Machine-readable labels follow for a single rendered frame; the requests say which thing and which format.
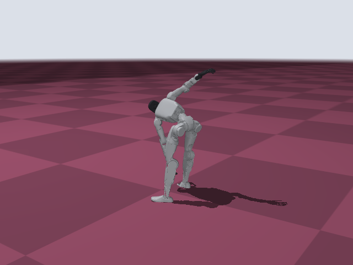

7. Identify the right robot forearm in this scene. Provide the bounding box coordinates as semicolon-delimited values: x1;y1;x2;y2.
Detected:
183;74;200;88

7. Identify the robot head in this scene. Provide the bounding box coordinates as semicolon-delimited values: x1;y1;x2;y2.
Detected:
148;100;159;113

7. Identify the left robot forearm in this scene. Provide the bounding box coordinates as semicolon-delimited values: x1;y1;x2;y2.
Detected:
159;139;166;160

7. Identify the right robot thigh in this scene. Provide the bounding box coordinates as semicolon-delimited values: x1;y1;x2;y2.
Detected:
184;120;202;160

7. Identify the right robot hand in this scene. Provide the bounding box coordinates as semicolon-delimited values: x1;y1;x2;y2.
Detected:
195;68;216;80

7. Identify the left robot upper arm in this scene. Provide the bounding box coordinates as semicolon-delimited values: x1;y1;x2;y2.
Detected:
154;117;167;144

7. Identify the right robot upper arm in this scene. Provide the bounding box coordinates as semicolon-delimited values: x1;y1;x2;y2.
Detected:
166;85;190;101

